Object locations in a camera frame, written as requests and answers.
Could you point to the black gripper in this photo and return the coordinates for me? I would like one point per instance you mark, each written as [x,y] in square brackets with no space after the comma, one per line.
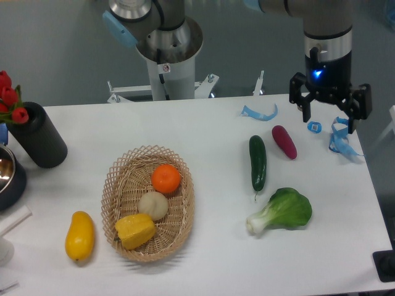
[330,82]

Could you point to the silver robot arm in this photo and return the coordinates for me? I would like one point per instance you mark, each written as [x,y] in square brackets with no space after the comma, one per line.
[326,24]

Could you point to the woven wicker basket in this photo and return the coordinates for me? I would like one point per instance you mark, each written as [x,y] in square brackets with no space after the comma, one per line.
[127,180]

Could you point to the yellow bell pepper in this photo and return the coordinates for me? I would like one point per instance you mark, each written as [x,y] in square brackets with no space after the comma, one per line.
[135,230]

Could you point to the small blue tag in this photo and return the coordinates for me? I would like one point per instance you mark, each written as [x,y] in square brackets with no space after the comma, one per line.
[314,127]

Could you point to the tangled blue tape strip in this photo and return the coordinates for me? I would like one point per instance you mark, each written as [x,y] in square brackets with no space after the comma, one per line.
[339,142]

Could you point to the purple sweet potato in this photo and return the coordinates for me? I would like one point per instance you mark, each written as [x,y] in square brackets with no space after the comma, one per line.
[284,141]

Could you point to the blue curved tape strip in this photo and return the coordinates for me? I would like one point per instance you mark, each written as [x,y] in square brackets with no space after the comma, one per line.
[247,112]

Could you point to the green cucumber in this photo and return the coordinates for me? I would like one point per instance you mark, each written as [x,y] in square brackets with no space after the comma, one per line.
[258,158]

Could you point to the green bok choy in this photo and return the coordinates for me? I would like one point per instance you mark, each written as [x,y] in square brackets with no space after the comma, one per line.
[286,208]

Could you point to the black device at edge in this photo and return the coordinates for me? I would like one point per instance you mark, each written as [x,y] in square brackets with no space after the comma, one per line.
[384,263]

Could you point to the orange fruit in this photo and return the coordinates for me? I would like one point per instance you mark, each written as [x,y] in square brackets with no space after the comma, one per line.
[165,178]

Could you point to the white garlic bulb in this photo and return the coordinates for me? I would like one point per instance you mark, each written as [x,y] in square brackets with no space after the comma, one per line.
[153,204]

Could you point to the yellow mango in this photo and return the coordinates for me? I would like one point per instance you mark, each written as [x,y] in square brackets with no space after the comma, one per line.
[79,241]

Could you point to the black cylindrical vase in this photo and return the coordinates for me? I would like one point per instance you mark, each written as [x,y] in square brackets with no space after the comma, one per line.
[39,137]

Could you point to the red tulip flowers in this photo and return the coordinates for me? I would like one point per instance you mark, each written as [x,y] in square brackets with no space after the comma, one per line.
[12,108]

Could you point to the black metal bowl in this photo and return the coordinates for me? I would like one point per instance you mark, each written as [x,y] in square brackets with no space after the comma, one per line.
[13,178]

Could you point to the white lamp stand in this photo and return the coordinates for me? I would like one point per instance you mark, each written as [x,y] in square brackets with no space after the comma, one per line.
[10,219]

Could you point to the white metal mounting frame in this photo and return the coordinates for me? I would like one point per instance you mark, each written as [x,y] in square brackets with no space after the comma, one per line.
[181,90]

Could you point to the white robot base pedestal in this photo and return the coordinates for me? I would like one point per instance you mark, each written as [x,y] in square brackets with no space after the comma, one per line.
[170,55]

